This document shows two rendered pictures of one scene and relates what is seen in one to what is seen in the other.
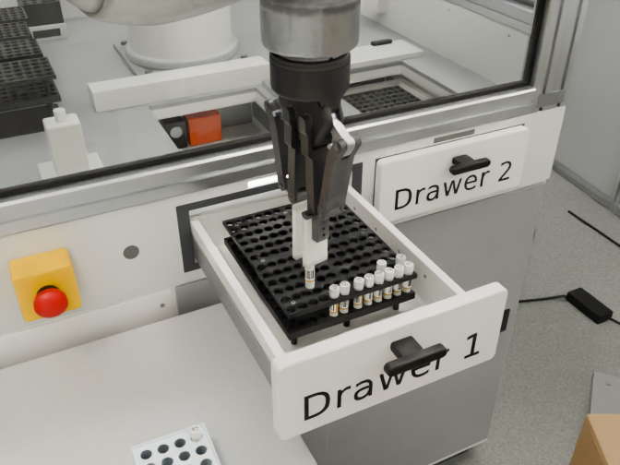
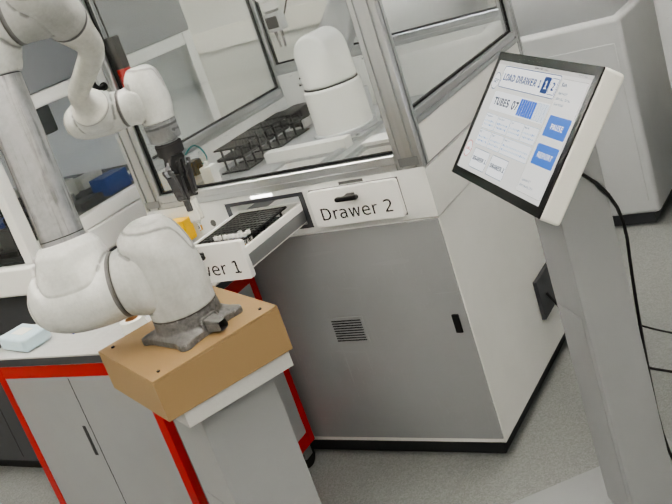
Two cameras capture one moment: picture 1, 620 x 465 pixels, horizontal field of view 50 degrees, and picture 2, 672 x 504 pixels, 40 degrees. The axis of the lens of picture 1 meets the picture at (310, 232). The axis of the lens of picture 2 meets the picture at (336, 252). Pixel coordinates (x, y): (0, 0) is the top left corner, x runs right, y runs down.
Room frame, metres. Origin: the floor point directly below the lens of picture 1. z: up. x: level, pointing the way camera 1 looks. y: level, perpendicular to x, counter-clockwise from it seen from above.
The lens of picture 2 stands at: (-0.33, -2.37, 1.58)
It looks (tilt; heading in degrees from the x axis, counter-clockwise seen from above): 18 degrees down; 61
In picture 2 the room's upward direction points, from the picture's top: 19 degrees counter-clockwise
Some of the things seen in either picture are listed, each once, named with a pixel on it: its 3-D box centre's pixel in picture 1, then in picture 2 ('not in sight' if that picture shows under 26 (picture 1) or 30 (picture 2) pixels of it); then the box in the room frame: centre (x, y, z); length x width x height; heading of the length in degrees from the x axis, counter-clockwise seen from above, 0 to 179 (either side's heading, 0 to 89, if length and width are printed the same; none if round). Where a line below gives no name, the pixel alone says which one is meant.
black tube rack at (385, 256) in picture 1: (314, 265); (246, 234); (0.72, -0.01, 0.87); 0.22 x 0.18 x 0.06; 26
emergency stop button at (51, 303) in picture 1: (50, 301); not in sight; (0.64, 0.32, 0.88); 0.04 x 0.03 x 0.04; 116
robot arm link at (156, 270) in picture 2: not in sight; (159, 264); (0.30, -0.46, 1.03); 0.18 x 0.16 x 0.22; 143
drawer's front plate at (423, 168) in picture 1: (453, 172); (355, 203); (0.97, -0.24, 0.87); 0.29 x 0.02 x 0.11; 116
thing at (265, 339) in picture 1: (311, 264); (248, 234); (0.73, 0.00, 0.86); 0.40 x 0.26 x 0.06; 26
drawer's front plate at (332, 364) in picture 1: (394, 358); (206, 263); (0.54, -0.09, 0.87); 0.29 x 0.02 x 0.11; 116
